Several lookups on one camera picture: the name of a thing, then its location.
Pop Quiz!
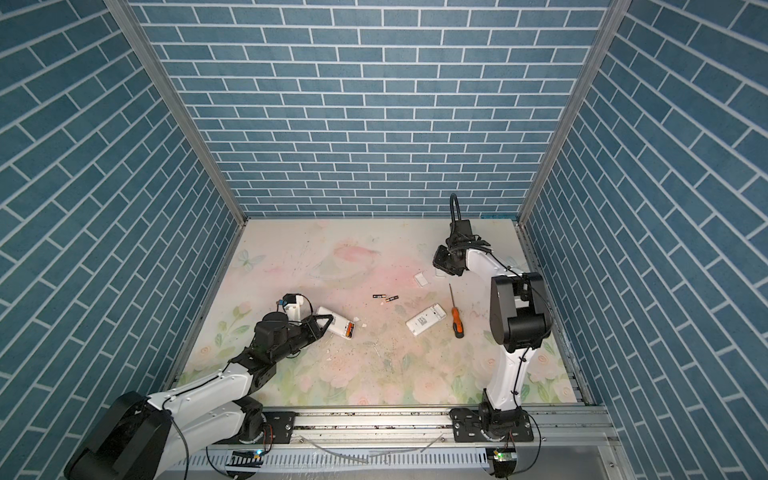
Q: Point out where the left aluminium corner post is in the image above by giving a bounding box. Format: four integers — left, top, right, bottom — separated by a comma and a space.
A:
104, 0, 247, 227

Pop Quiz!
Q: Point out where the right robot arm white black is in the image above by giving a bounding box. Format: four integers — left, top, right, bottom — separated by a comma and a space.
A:
433, 218, 552, 431

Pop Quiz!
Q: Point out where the white slotted cable duct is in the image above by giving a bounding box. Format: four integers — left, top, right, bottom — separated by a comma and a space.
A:
170, 448, 489, 473

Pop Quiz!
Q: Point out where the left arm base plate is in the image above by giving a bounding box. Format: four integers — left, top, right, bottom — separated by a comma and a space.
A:
217, 411, 296, 446

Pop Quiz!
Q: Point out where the right aluminium corner post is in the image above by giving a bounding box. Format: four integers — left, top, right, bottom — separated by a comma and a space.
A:
518, 0, 631, 225

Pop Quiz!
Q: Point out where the white battery cover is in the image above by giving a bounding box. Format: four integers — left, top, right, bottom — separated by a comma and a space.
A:
414, 273, 428, 287

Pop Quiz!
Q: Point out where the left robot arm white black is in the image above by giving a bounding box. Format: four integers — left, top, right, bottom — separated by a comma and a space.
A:
64, 311, 334, 479

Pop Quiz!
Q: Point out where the white remote control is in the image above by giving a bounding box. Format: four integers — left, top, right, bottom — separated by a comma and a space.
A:
406, 304, 446, 336
317, 307, 355, 340

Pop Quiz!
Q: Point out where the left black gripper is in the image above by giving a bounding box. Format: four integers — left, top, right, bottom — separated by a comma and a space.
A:
270, 314, 335, 366

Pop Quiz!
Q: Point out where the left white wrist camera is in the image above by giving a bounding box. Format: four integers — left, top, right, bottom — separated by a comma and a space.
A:
277, 293, 314, 323

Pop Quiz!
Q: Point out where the orange black screwdriver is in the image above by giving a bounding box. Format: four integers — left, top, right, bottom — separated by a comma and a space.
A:
449, 286, 465, 339

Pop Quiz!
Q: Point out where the aluminium corner post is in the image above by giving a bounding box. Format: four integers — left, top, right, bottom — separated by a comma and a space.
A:
104, 0, 247, 227
518, 0, 631, 225

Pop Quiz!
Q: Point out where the aluminium front rail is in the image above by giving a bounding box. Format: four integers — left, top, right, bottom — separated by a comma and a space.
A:
197, 404, 619, 451

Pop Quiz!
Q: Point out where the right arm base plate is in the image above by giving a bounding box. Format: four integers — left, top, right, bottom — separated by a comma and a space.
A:
449, 404, 534, 443

